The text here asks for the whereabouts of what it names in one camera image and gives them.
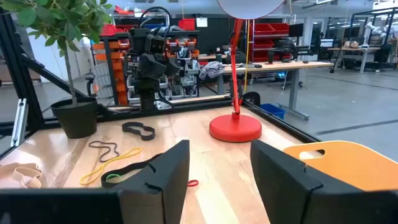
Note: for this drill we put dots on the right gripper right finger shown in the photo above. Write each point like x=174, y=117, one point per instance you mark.
x=280, y=180

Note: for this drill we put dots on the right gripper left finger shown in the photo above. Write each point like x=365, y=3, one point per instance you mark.
x=168, y=174

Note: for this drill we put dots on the red rubber band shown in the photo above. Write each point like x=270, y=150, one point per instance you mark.
x=193, y=185

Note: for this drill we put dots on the wide black long rubber band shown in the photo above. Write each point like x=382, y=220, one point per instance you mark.
x=130, y=169

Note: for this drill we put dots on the thin yellow rubber band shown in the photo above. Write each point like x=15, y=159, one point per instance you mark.
x=136, y=151

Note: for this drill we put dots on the small green rubber band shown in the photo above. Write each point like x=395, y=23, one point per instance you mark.
x=112, y=175

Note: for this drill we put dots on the wide black figure-eight rubber band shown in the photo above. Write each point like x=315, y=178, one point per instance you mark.
x=123, y=127

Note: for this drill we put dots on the thin dark rubber band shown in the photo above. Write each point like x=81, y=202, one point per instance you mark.
x=93, y=142

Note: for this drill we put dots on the wide beige rubber band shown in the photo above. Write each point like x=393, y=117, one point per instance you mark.
x=6, y=166
x=31, y=182

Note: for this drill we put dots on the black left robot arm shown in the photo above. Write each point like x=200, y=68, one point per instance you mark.
x=146, y=93

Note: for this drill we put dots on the red plastic bin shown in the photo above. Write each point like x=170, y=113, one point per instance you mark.
x=110, y=30
x=186, y=24

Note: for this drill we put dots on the blue plastic floor bin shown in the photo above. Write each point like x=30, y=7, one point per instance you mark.
x=273, y=110

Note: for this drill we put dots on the yellow plastic bin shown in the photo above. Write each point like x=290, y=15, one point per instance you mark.
x=351, y=168

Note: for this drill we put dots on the red bin shelf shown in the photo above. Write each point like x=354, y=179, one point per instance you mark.
x=267, y=29

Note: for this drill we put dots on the orange drawer rack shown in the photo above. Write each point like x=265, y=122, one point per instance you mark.
x=116, y=67

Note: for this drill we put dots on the grey cloth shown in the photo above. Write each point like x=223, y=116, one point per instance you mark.
x=211, y=70

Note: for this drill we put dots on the red desk lamp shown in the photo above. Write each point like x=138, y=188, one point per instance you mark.
x=235, y=127

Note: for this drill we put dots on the green plant in black pot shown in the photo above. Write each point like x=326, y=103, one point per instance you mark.
x=74, y=118

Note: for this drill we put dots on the wooden desk grey legs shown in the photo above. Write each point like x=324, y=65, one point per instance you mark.
x=280, y=66

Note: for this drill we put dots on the black computer monitor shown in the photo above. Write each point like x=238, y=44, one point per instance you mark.
x=296, y=30

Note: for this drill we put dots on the distant wooden table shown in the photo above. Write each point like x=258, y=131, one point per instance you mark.
x=351, y=49

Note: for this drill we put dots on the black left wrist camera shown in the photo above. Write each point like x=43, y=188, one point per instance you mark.
x=157, y=43

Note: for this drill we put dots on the black aluminium table frame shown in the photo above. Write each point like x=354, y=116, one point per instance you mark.
x=14, y=56

